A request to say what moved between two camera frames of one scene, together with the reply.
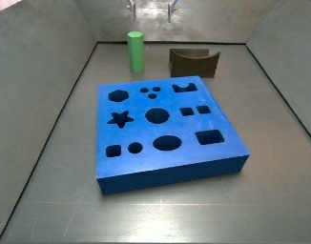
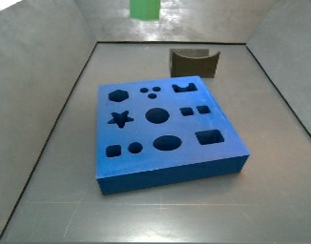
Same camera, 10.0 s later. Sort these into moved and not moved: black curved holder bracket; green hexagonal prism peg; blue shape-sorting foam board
Moved: green hexagonal prism peg
Not moved: blue shape-sorting foam board; black curved holder bracket
